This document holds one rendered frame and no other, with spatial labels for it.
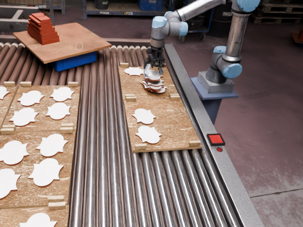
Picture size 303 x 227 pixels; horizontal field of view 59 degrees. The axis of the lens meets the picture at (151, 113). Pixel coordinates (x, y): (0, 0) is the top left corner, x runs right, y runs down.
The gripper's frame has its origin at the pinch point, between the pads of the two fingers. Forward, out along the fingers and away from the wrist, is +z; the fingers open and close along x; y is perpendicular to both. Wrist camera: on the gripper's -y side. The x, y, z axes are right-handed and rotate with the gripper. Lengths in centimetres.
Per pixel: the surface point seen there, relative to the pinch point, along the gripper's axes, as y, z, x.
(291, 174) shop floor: 33, 104, 137
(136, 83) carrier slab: -7.5, 9.9, -7.2
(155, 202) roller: 77, 11, -27
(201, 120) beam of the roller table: 35.2, 12.1, 17.9
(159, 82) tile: 3.3, 4.2, 4.1
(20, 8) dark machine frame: -136, 1, -74
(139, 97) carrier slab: 7.5, 9.9, -10.2
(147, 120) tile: 31.0, 8.9, -13.7
